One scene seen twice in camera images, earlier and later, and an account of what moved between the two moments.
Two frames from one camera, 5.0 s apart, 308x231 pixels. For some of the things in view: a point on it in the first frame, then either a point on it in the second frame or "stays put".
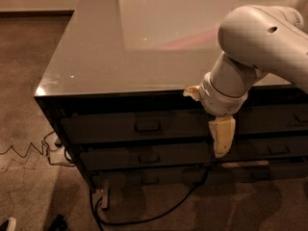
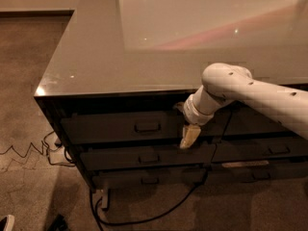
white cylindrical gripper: (218, 100) to (196, 114)
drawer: (148, 179) stays put
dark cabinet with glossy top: (114, 91) stays put
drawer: (131, 127) stays put
